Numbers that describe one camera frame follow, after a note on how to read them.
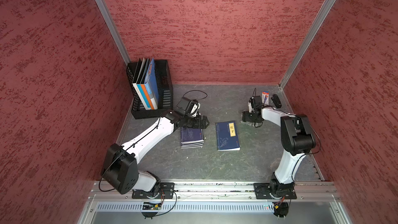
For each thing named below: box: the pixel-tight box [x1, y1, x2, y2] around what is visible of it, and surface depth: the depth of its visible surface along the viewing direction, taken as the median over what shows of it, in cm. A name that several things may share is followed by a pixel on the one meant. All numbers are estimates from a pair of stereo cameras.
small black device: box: [271, 93, 282, 109], surface depth 109 cm
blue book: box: [215, 120, 241, 152], surface depth 94 cm
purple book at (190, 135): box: [180, 126, 205, 144], surface depth 90 cm
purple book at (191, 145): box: [180, 143, 204, 149], surface depth 90 cm
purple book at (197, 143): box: [180, 139, 205, 147], surface depth 89 cm
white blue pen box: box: [261, 91, 269, 105], surface depth 114 cm
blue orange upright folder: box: [144, 58, 160, 110], surface depth 89 cm
